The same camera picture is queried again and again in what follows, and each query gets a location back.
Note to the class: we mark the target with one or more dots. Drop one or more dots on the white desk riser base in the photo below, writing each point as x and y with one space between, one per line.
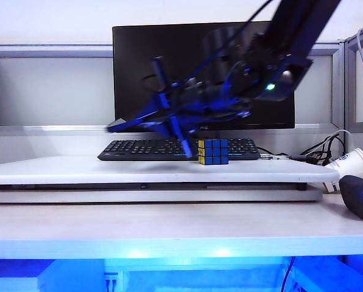
139 196

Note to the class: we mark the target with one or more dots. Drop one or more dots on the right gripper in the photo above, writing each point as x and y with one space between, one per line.
206 100

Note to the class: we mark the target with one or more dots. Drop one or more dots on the black computer monitor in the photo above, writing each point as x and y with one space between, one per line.
132 76

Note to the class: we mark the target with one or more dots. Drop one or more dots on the Rubik's cube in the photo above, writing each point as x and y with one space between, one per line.
213 152

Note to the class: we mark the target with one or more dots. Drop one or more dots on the black and blue computer mouse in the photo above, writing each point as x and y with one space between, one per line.
356 197

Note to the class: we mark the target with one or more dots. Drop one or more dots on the white desk riser board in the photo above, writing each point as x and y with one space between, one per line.
108 171

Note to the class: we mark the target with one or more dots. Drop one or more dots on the white paper cup blue logo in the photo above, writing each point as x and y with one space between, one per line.
355 162

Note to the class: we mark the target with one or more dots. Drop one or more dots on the black computer keyboard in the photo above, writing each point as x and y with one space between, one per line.
139 150

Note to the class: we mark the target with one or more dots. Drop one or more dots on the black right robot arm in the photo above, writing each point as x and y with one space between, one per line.
294 36

